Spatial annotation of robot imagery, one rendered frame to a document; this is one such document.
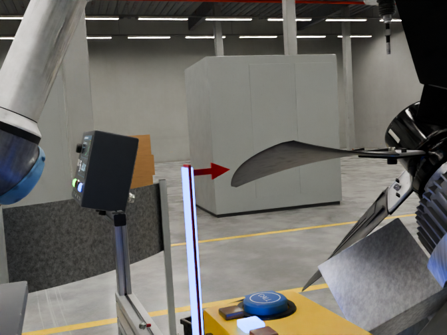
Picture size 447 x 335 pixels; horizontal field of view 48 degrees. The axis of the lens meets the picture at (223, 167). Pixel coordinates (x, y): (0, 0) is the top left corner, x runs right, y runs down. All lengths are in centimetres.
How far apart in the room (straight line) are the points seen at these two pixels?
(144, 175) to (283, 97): 299
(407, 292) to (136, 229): 211
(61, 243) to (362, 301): 188
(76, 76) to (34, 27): 412
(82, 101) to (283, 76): 331
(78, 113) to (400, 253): 439
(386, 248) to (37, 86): 62
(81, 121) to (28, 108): 410
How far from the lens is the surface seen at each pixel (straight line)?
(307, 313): 46
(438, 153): 83
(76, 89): 501
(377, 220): 92
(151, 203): 286
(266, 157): 70
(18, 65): 90
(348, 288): 81
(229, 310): 46
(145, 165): 886
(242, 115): 705
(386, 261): 81
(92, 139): 124
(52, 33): 91
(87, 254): 256
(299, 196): 743
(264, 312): 45
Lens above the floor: 124
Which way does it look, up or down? 4 degrees down
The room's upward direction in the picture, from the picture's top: 3 degrees counter-clockwise
